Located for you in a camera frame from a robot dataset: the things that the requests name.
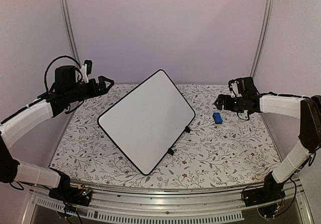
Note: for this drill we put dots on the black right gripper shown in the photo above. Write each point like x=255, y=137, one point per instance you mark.
x=227, y=105

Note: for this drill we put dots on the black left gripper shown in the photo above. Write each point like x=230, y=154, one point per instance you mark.
x=101, y=78

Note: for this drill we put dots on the blue whiteboard eraser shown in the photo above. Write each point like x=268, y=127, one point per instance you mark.
x=217, y=118

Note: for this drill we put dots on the white whiteboard black frame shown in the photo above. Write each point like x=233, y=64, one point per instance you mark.
x=147, y=121

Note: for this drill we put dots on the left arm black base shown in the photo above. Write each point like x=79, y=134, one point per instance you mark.
x=80, y=195

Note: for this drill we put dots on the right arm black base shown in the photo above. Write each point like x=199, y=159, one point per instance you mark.
x=271, y=191

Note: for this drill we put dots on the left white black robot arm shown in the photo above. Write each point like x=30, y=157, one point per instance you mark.
x=47, y=105

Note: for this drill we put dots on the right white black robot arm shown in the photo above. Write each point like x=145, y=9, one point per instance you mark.
x=293, y=120

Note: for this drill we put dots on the black whiteboard stand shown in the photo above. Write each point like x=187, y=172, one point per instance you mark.
x=171, y=151

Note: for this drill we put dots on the floral patterned table mat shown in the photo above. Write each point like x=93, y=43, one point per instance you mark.
x=235, y=152

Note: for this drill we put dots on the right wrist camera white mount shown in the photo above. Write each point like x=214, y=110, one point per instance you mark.
x=242, y=87

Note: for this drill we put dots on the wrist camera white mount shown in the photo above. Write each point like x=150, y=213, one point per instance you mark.
x=69, y=75
x=242, y=87

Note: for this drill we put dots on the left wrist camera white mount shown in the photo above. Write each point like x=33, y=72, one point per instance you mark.
x=69, y=75

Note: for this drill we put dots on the aluminium front rail frame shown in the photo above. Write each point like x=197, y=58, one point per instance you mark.
x=115, y=204

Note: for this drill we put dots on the left aluminium corner post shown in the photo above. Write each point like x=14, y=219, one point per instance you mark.
x=69, y=32

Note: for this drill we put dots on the aluminium corner post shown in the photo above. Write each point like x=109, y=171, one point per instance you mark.
x=263, y=32
x=69, y=32

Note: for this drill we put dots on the right aluminium corner post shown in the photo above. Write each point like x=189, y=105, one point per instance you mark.
x=263, y=32

